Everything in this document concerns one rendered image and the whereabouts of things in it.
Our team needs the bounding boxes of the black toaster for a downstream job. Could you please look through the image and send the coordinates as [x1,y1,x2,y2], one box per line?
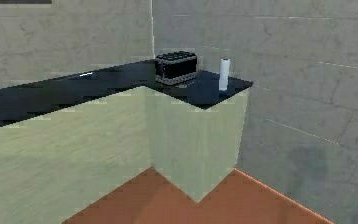
[154,51,198,86]

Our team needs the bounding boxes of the pale green kitchen counter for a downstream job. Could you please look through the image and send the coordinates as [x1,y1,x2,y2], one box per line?
[0,59,254,224]

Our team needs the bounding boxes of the white paper towel roll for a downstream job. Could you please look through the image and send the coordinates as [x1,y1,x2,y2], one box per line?
[218,58,231,92]

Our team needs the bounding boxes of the dark framed wall picture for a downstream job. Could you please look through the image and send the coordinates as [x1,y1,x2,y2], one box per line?
[0,0,53,5]

